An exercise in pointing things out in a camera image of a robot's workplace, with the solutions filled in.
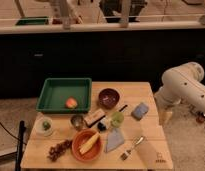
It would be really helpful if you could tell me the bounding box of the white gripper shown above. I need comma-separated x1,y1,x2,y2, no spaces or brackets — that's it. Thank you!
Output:
154,89,180,125

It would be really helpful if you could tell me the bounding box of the blue sponge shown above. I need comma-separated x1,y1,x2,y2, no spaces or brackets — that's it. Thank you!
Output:
131,102,149,120

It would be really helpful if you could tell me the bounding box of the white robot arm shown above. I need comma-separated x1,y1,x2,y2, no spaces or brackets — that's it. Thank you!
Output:
154,62,205,125

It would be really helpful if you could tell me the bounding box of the metal fork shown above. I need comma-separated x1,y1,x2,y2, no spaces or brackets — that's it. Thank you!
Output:
120,136,145,161

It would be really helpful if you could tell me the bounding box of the green plastic cup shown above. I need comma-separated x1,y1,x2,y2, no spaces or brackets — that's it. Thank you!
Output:
111,112,124,127

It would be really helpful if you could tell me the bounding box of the grey folded cloth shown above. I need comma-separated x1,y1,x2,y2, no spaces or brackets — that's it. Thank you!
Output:
105,128,125,153

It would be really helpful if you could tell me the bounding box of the dark purple bowl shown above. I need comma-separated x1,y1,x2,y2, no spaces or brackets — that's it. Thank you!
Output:
98,88,120,109

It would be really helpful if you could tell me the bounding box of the wooden block brush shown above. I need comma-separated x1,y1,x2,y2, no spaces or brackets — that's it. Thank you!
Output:
84,109,105,127

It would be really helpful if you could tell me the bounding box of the yellow corn cob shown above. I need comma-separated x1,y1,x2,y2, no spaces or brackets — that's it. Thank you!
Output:
79,133,99,154

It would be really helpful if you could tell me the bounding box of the orange bowl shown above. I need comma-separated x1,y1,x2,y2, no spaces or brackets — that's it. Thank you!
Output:
72,129,102,162

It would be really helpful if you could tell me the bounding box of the small metal cup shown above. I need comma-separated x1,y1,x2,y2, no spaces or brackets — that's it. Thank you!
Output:
70,115,84,131

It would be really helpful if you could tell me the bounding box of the red apple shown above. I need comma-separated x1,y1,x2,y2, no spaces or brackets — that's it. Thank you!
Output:
65,97,78,109

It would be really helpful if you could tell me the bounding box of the green plastic tray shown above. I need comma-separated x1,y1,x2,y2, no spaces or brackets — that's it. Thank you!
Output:
36,78,92,114

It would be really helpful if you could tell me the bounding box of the bunch of dark grapes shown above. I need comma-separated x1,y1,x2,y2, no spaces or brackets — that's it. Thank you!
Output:
48,140,72,162

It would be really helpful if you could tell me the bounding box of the clear container with lime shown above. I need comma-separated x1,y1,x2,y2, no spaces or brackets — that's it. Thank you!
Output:
35,117,53,136

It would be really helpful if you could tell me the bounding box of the black stand left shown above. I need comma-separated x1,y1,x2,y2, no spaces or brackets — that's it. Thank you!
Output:
15,121,26,171

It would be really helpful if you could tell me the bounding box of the green tray on counter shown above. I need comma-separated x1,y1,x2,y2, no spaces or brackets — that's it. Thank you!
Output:
16,16,49,26

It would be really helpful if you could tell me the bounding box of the black handled utensil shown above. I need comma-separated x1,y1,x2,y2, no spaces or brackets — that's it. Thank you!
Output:
91,105,127,132

